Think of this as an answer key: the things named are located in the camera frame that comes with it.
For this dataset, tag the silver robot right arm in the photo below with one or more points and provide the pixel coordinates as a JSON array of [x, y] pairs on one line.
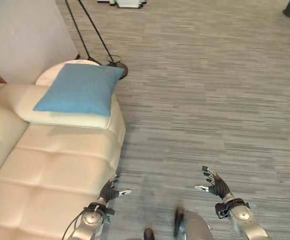
[[242, 217]]

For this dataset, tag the black floor lamp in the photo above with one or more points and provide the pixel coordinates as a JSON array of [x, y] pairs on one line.
[[98, 40]]

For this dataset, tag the dark robot foot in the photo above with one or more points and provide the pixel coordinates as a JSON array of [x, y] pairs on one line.
[[149, 234]]

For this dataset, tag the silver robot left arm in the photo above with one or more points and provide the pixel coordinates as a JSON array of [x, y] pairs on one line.
[[89, 220]]

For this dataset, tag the round white side table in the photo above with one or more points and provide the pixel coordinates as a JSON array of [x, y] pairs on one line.
[[50, 72]]

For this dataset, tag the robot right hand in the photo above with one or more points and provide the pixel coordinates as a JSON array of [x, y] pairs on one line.
[[216, 184]]

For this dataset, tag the cream leather sofa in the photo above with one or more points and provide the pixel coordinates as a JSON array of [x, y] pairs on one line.
[[47, 162]]

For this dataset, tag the blue square cushion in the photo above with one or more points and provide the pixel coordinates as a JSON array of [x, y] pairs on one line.
[[78, 89]]

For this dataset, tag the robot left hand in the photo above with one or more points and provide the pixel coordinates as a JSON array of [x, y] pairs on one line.
[[109, 191]]

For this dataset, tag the white furniture base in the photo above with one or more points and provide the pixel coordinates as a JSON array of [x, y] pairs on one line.
[[124, 3]]

